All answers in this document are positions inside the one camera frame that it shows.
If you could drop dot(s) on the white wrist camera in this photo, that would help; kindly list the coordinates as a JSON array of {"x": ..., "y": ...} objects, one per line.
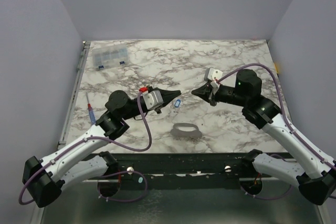
[
  {"x": 152, "y": 99},
  {"x": 212, "y": 75}
]

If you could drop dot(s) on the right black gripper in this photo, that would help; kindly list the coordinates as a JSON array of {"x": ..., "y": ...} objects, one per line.
[{"x": 211, "y": 94}]

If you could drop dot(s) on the left aluminium side rail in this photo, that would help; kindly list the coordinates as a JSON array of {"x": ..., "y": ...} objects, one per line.
[{"x": 71, "y": 107}]

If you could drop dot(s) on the clear plastic compartment box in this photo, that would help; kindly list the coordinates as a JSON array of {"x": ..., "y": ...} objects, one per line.
[{"x": 110, "y": 57}]

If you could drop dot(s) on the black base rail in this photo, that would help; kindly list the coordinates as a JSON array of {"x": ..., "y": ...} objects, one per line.
[{"x": 180, "y": 171}]

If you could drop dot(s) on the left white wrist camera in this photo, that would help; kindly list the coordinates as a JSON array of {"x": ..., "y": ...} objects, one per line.
[{"x": 152, "y": 99}]

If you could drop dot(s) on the blue red handled screwdriver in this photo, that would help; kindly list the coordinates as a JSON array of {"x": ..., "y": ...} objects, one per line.
[{"x": 90, "y": 111}]

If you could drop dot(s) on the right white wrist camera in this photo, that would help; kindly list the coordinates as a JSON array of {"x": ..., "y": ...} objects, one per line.
[{"x": 212, "y": 75}]

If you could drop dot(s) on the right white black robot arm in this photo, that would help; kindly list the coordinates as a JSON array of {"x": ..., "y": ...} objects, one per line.
[{"x": 313, "y": 173}]

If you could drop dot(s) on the blue key tag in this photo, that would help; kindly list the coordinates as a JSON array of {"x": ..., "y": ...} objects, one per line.
[{"x": 177, "y": 103}]

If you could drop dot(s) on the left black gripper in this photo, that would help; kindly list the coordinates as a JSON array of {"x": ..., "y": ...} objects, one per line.
[{"x": 168, "y": 95}]

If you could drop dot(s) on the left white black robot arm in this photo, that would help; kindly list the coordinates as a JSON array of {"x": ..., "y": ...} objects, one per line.
[{"x": 45, "y": 178}]

